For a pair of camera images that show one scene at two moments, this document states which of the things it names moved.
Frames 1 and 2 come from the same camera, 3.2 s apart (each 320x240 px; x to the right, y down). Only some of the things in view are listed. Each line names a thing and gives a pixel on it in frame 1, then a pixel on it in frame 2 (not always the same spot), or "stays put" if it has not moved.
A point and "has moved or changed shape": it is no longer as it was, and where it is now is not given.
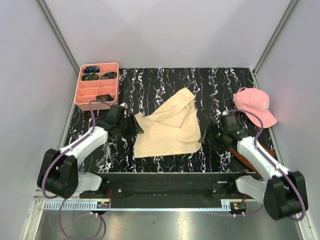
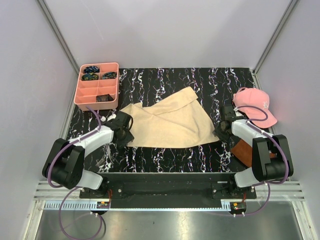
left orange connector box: x=103 y=204 stays put
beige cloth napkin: x=174 y=128 has moved or changed shape
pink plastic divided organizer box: x=97 y=83 stays put
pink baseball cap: x=257 y=102 stays put
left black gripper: x=135 y=128 to x=129 y=138
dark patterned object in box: x=104 y=98 stays put
